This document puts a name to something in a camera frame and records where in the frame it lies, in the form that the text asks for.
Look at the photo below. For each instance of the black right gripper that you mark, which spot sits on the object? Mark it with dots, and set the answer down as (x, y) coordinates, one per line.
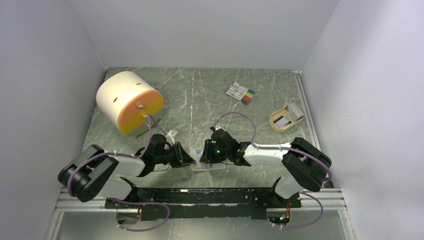
(207, 156)

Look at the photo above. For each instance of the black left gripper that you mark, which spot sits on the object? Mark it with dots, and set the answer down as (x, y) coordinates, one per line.
(182, 158)

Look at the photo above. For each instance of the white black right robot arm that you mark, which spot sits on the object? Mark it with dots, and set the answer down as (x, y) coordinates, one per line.
(308, 167)

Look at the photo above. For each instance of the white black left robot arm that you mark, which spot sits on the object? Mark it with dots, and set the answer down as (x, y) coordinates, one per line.
(95, 173)

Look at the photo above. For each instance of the fallen card in tray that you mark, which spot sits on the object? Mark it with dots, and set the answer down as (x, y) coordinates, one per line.
(282, 122)

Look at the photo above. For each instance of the stack of cards in tray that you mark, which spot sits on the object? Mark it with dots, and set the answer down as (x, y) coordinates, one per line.
(295, 112)

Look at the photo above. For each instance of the pack of coloured marker pens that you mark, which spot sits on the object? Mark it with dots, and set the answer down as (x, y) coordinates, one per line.
(240, 93)

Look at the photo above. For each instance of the round pink yellow drawer box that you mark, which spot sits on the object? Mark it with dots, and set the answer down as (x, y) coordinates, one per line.
(119, 98)

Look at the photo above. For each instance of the beige oval plastic tray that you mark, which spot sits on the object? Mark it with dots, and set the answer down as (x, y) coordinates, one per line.
(281, 112)

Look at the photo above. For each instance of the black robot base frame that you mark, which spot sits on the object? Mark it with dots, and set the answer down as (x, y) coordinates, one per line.
(155, 203)

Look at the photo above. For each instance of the aluminium table edge rail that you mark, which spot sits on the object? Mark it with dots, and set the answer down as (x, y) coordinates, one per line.
(346, 225)

